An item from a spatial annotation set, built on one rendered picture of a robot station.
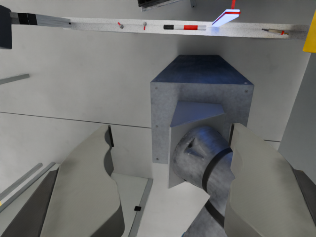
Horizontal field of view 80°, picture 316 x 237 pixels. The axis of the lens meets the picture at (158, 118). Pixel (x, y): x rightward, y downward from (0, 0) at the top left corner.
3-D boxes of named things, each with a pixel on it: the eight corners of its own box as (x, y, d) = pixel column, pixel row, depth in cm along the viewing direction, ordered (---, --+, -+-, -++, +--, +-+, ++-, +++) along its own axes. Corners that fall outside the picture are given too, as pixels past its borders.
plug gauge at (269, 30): (290, 31, 57) (263, 27, 58) (288, 36, 58) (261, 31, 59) (288, 31, 58) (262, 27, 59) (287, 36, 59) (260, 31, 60)
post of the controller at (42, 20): (70, 19, 69) (26, 12, 52) (71, 27, 70) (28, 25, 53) (63, 18, 70) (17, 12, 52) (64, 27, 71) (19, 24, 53)
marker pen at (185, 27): (206, 25, 60) (163, 24, 63) (206, 30, 61) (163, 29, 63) (206, 25, 62) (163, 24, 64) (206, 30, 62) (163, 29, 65)
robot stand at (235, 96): (214, 93, 155) (238, 172, 65) (177, 91, 160) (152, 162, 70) (218, 54, 143) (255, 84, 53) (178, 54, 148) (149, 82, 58)
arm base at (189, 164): (212, 168, 56) (241, 189, 48) (169, 185, 48) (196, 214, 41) (221, 120, 50) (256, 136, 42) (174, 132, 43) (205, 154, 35)
